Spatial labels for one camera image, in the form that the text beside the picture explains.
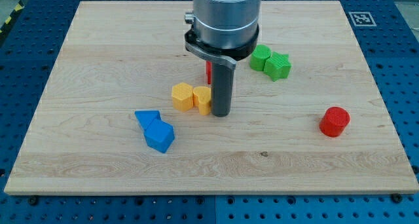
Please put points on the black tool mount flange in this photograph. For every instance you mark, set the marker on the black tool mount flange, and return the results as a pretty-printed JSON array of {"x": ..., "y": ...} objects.
[{"x": 227, "y": 57}]

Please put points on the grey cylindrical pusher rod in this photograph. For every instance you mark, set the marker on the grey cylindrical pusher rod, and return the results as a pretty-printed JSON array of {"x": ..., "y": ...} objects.
[{"x": 222, "y": 79}]

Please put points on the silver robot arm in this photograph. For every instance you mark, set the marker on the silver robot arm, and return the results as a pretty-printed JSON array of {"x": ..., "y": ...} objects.
[{"x": 222, "y": 32}]

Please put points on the red star block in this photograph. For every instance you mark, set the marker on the red star block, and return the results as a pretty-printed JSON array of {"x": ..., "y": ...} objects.
[{"x": 208, "y": 72}]

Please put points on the green star block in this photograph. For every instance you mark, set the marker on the green star block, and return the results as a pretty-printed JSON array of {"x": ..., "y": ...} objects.
[{"x": 277, "y": 66}]

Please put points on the green cylinder block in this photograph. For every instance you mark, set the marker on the green cylinder block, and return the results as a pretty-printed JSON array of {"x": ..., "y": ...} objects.
[{"x": 259, "y": 57}]

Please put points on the yellow heart block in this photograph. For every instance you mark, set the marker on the yellow heart block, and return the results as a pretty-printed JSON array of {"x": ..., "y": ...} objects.
[{"x": 202, "y": 99}]

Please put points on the yellow hexagon block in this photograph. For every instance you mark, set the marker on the yellow hexagon block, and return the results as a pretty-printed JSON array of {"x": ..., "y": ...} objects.
[{"x": 182, "y": 97}]

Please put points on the blue triangle block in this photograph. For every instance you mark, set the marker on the blue triangle block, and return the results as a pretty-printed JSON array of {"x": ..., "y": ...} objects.
[{"x": 145, "y": 118}]

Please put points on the blue cube block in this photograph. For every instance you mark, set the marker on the blue cube block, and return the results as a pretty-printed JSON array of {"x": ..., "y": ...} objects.
[{"x": 159, "y": 135}]

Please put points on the wooden board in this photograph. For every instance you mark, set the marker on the wooden board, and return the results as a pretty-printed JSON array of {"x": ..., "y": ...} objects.
[{"x": 124, "y": 56}]

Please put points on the red cylinder block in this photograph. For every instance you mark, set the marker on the red cylinder block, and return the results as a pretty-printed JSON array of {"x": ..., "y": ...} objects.
[{"x": 334, "y": 121}]

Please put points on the white fiducial marker tag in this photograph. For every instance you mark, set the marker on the white fiducial marker tag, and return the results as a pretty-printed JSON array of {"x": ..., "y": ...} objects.
[{"x": 362, "y": 19}]

